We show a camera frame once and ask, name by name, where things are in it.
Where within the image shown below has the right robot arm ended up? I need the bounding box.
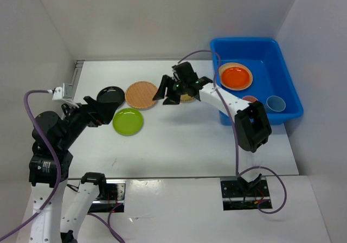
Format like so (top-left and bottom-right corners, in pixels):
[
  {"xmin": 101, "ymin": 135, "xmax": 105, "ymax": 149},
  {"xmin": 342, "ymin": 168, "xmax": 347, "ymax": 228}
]
[{"xmin": 152, "ymin": 62, "xmax": 272, "ymax": 196}]

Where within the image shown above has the black round plate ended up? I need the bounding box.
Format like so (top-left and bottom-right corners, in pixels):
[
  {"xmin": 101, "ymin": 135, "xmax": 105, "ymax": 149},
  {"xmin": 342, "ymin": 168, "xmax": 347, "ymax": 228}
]
[{"xmin": 97, "ymin": 86, "xmax": 125, "ymax": 105}]

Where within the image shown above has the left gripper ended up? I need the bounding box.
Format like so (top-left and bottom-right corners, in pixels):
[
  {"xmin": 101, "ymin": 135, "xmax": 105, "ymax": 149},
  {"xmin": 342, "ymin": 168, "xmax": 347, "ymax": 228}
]
[{"xmin": 59, "ymin": 94, "xmax": 120, "ymax": 148}]

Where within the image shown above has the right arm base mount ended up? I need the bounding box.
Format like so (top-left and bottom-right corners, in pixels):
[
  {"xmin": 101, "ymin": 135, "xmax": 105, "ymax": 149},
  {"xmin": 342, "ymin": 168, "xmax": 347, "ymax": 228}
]
[{"xmin": 220, "ymin": 179, "xmax": 272, "ymax": 211}]

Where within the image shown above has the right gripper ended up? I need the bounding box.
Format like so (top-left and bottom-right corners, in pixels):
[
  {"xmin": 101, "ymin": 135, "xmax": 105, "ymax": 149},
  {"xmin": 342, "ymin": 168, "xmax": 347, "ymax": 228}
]
[{"xmin": 152, "ymin": 74, "xmax": 188, "ymax": 105}]

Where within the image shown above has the beige round plate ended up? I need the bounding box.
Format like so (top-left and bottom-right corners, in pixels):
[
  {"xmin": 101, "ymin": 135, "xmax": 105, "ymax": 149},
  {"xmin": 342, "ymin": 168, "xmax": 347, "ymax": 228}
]
[{"xmin": 218, "ymin": 62, "xmax": 253, "ymax": 91}]

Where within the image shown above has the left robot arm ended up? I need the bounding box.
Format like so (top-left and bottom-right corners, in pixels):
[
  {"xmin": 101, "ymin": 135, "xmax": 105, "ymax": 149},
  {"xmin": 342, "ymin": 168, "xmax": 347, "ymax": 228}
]
[{"xmin": 24, "ymin": 93, "xmax": 120, "ymax": 242}]

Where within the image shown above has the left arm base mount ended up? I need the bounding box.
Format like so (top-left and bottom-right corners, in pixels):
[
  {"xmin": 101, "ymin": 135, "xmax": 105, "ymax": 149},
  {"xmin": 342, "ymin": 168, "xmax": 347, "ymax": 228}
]
[{"xmin": 88, "ymin": 179, "xmax": 126, "ymax": 213}]

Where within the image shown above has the blue plastic bin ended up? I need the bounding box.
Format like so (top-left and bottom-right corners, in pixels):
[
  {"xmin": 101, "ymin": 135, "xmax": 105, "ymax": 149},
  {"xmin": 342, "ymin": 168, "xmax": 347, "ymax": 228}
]
[{"xmin": 210, "ymin": 37, "xmax": 303, "ymax": 125}]

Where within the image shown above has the green round plate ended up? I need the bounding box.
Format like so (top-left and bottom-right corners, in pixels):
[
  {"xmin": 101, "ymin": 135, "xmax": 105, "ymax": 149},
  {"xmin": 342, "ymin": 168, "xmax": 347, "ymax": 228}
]
[{"xmin": 112, "ymin": 108, "xmax": 144, "ymax": 136}]

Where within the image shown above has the orange round plate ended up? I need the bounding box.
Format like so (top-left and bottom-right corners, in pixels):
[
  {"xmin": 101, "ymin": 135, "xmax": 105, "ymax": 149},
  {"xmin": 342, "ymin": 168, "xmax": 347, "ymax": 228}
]
[{"xmin": 221, "ymin": 67, "xmax": 250, "ymax": 89}]

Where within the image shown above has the blue plastic cup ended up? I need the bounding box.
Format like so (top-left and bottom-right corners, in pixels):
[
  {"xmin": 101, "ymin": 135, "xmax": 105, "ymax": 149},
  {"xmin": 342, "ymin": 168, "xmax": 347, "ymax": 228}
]
[{"xmin": 265, "ymin": 95, "xmax": 286, "ymax": 113}]

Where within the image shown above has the bamboo pattern round plate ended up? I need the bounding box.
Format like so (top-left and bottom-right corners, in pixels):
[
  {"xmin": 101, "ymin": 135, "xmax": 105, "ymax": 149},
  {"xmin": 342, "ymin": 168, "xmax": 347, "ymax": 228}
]
[{"xmin": 180, "ymin": 94, "xmax": 194, "ymax": 103}]

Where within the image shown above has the pink plastic cup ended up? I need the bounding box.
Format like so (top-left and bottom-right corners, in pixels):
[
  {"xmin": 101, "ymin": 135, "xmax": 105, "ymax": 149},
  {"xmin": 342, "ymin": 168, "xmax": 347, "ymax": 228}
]
[{"xmin": 242, "ymin": 95, "xmax": 258, "ymax": 103}]

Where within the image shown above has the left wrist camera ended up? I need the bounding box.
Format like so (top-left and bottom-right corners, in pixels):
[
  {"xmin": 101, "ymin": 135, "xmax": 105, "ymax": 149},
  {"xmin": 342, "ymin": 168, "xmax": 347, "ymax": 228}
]
[{"xmin": 53, "ymin": 83, "xmax": 73, "ymax": 103}]

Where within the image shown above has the light brown woven plate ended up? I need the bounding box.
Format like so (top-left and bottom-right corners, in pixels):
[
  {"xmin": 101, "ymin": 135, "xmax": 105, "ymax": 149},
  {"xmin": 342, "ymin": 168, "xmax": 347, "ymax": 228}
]
[{"xmin": 125, "ymin": 81, "xmax": 158, "ymax": 110}]

